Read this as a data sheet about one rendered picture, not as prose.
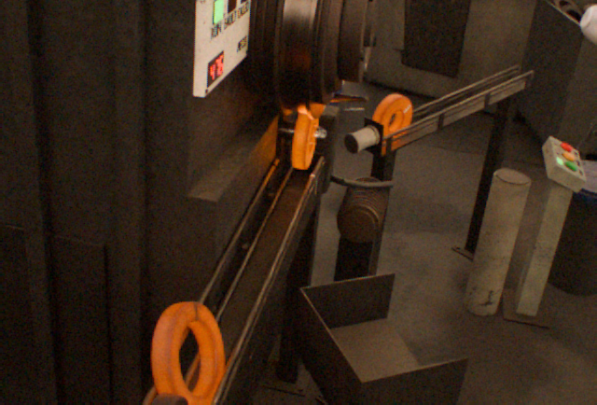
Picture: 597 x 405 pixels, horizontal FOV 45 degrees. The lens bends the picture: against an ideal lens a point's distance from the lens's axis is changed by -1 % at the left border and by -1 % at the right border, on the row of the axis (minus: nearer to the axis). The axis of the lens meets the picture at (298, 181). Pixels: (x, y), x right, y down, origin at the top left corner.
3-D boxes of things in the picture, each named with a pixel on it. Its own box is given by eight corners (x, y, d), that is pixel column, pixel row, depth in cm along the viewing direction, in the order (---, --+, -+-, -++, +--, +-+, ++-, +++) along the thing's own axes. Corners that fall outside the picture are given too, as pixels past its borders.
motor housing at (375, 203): (317, 350, 231) (337, 202, 207) (330, 310, 250) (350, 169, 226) (358, 359, 229) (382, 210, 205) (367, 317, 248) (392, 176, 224)
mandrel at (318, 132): (259, 118, 180) (256, 134, 179) (256, 113, 175) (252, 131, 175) (328, 130, 177) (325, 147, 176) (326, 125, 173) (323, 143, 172)
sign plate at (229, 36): (192, 95, 125) (196, -10, 117) (237, 53, 148) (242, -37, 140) (205, 98, 125) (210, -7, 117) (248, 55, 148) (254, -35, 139)
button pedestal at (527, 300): (503, 324, 252) (547, 163, 223) (501, 286, 273) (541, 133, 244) (549, 333, 249) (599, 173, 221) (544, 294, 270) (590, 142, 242)
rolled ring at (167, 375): (154, 355, 107) (135, 356, 108) (201, 441, 115) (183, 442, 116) (197, 278, 123) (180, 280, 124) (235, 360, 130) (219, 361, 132)
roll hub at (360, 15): (367, -63, 165) (354, 52, 180) (345, -29, 142) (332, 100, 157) (391, -60, 164) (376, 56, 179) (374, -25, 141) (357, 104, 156)
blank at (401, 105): (379, 151, 225) (387, 156, 223) (364, 119, 213) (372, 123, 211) (409, 116, 229) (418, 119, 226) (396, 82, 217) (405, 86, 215)
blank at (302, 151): (292, 127, 165) (307, 129, 165) (307, 90, 177) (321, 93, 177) (289, 180, 175) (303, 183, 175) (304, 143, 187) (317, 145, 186)
